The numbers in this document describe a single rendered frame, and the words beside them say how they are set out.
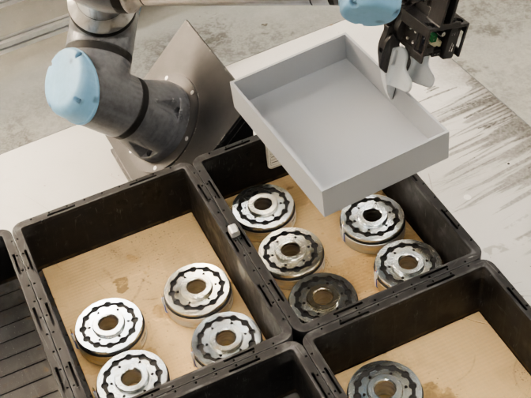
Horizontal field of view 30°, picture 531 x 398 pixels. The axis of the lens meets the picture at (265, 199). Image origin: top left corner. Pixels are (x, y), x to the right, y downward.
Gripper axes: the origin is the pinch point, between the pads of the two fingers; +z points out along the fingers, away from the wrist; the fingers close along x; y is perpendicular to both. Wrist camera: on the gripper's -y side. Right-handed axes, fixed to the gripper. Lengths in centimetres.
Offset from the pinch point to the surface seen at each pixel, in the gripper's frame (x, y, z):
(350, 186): -15.5, 12.6, 5.0
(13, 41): 13, -186, 96
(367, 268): -3.3, 8.2, 27.5
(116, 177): -18, -48, 46
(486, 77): 132, -92, 76
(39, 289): -50, -9, 30
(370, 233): -1.1, 4.6, 23.8
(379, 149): -6.1, 6.7, 5.2
